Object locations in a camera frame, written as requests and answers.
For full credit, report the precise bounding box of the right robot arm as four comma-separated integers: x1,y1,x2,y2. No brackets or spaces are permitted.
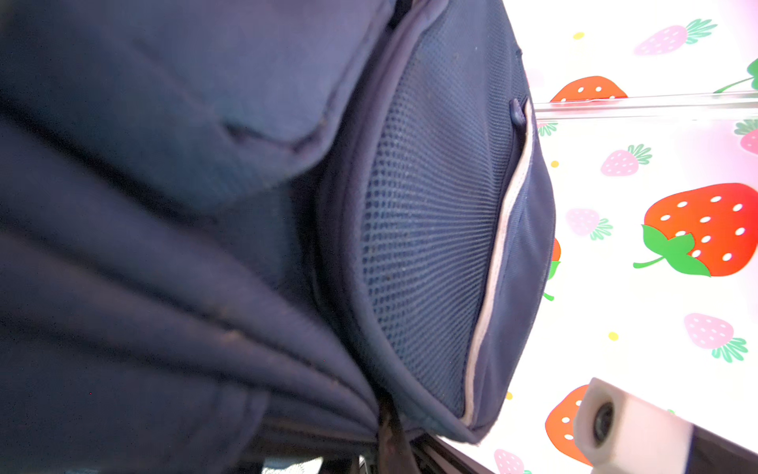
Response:
685,426,758,474

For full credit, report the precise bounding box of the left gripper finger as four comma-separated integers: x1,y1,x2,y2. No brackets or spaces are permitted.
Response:
376,396,420,474

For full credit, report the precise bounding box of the navy blue student backpack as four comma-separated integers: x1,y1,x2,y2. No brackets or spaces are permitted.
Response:
1,1,556,473

